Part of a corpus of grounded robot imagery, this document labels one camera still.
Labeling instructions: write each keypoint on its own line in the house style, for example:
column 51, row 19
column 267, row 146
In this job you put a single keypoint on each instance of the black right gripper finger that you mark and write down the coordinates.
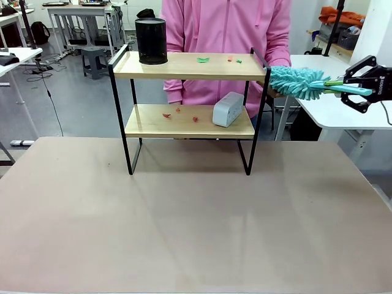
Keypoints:
column 356, row 102
column 361, row 69

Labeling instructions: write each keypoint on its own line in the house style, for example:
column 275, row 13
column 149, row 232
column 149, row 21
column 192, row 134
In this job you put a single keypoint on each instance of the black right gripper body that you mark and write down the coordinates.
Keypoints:
column 384, row 84

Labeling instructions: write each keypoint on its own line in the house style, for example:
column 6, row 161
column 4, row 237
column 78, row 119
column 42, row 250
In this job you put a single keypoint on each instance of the teal microfibre duster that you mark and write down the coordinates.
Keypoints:
column 294, row 84

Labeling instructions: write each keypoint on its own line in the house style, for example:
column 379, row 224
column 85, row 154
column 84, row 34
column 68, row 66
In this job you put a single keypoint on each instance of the white power strip box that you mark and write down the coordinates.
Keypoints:
column 225, row 111

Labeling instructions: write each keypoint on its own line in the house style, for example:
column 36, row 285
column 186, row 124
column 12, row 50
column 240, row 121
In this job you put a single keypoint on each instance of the black mesh pen cup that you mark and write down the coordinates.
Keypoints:
column 151, row 39

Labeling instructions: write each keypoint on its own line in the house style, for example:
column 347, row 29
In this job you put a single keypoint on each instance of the black metal wood shelf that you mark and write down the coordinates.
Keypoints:
column 190, row 71

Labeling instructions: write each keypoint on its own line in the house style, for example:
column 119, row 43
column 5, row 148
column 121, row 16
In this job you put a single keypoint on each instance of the person's left hand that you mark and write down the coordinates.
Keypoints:
column 277, row 93

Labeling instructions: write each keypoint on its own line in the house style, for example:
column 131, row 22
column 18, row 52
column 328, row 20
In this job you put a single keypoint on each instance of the white table with rounded corner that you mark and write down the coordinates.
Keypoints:
column 330, row 101

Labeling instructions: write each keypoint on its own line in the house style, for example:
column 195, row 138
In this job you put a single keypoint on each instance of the black storage crate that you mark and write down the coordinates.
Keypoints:
column 347, row 39

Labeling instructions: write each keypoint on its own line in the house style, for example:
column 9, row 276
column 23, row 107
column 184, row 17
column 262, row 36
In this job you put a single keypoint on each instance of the black tripod pole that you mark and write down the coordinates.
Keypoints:
column 335, row 27

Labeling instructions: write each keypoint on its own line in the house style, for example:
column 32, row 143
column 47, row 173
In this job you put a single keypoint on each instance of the orange cloth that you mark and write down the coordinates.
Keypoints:
column 343, row 15

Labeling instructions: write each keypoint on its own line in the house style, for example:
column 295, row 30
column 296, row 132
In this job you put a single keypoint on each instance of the person in pink hoodie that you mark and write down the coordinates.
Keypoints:
column 226, row 30

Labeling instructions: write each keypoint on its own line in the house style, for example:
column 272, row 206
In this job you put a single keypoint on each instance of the green paper scrap large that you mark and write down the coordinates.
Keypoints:
column 202, row 60

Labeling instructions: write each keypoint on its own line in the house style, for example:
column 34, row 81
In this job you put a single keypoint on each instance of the black bag on stool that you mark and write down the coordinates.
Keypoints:
column 146, row 13

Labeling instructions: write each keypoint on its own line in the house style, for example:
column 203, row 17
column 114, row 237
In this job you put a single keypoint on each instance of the grey plastic stool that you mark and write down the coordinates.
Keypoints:
column 95, row 61

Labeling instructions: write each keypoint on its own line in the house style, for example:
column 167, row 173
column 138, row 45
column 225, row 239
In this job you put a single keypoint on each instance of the white desk with metal legs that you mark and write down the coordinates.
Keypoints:
column 82, row 12

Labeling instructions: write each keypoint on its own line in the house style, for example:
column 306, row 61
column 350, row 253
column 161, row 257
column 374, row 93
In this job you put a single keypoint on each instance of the black backpack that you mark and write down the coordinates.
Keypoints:
column 40, row 32

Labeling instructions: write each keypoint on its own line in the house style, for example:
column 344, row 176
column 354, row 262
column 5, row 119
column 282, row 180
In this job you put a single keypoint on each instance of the black stand pole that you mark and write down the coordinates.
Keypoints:
column 28, row 24

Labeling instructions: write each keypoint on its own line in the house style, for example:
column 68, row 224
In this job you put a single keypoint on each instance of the white floor power strip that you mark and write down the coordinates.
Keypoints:
column 22, row 142

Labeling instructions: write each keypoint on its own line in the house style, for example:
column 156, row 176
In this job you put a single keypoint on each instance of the white side table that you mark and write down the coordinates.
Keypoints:
column 16, row 61

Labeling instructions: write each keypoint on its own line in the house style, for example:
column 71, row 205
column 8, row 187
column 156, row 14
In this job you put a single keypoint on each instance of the black cloth on table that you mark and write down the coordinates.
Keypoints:
column 7, row 58

